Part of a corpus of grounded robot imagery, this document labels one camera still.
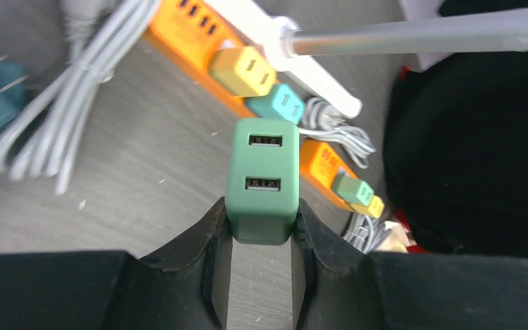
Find cream cloth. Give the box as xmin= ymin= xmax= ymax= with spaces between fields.
xmin=375 ymin=221 xmax=410 ymax=253

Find orange power strip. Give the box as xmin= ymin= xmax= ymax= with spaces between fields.
xmin=300 ymin=139 xmax=357 ymax=211
xmin=143 ymin=0 xmax=283 ymax=120

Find teal charger left strip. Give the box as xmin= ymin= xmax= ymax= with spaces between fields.
xmin=245 ymin=83 xmax=305 ymax=124

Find black strip grey cable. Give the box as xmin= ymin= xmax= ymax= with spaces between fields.
xmin=0 ymin=0 xmax=162 ymax=197

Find yellow charger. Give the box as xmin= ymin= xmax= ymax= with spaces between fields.
xmin=349 ymin=195 xmax=385 ymax=219

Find green charger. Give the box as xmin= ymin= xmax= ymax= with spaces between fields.
xmin=331 ymin=175 xmax=374 ymax=206
xmin=225 ymin=118 xmax=300 ymax=245

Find orange strip grey cable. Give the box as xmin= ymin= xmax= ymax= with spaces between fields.
xmin=298 ymin=96 xmax=378 ymax=171

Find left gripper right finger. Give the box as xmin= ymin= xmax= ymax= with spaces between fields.
xmin=291 ymin=200 xmax=528 ymax=329

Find yellow charger left strip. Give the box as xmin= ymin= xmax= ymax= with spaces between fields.
xmin=209 ymin=46 xmax=276 ymax=98

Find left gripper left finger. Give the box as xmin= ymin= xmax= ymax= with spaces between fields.
xmin=0 ymin=199 xmax=232 ymax=329

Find silver clothes rack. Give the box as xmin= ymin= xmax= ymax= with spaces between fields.
xmin=208 ymin=1 xmax=528 ymax=118

